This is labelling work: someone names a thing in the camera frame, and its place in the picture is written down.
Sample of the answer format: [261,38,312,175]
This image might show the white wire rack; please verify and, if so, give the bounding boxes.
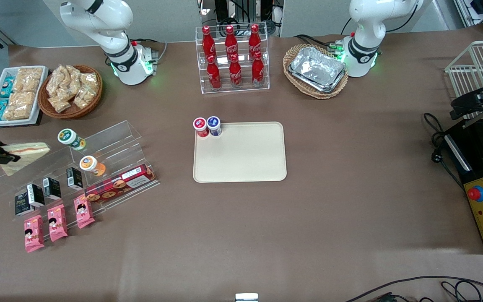
[445,40,483,120]

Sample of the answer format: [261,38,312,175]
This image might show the black power cable with plug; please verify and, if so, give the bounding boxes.
[424,112,464,189]

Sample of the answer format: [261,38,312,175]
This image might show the black floor cables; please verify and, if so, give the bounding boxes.
[344,276,483,302]

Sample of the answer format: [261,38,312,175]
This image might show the red cap small bottle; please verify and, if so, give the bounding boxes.
[193,117,210,138]

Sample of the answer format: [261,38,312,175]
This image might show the clear bag of crackers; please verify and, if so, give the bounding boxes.
[79,72,99,91]
[63,65,83,92]
[49,94,73,114]
[46,65,68,98]
[73,85,98,109]

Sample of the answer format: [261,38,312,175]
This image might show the red cola bottle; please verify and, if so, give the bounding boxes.
[225,25,239,57]
[248,24,262,55]
[206,55,222,90]
[202,26,217,59]
[229,54,243,88]
[252,51,265,86]

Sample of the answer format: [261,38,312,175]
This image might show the clear acrylic bottle rack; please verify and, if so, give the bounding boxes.
[195,23,270,94]

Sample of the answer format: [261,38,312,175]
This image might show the white rectangular dish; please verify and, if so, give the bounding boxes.
[0,66,49,127]

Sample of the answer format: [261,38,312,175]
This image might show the green cap small bottle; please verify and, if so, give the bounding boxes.
[57,128,86,151]

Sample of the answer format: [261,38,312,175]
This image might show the triangle sandwich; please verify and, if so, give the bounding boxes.
[0,142,52,176]

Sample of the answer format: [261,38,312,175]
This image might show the brown wicker basket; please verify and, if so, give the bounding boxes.
[38,64,103,120]

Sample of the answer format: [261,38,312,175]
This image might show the clear acrylic tiered stand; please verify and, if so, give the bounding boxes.
[0,120,160,223]

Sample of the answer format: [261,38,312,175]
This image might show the light wicker basket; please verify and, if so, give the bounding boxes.
[283,44,349,100]

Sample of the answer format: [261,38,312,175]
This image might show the black equipment frame with cables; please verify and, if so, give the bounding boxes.
[199,0,285,37]

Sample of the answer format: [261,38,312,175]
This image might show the orange cap small bottle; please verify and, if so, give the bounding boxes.
[79,155,106,177]

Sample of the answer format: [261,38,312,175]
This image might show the blue cap small bottle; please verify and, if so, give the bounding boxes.
[207,116,223,137]

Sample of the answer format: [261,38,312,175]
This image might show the small black carton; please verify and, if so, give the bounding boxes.
[27,183,45,208]
[42,177,62,200]
[66,167,83,190]
[14,191,31,217]

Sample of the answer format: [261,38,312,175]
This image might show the aluminium foil tray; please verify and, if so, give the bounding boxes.
[288,63,347,94]
[291,46,346,86]

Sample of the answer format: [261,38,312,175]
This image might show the red cookie box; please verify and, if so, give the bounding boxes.
[84,164,157,204]

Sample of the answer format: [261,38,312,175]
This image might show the beige plastic tray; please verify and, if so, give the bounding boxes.
[193,122,287,183]

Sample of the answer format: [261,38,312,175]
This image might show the black arm base cables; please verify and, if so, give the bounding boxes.
[294,34,347,55]

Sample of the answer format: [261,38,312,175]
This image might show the black sealing machine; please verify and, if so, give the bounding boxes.
[443,117,483,255]

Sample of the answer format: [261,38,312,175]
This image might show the pink snack packet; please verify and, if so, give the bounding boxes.
[74,195,96,229]
[24,215,45,253]
[47,204,68,242]

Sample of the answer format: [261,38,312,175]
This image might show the wrapped rice cracker pack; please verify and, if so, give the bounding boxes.
[3,103,33,122]
[13,67,44,94]
[9,91,37,108]

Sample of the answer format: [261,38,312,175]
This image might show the black machine lever handle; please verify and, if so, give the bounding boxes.
[450,82,483,120]

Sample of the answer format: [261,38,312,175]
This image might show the grey arm base connector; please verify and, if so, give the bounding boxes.
[141,44,160,75]

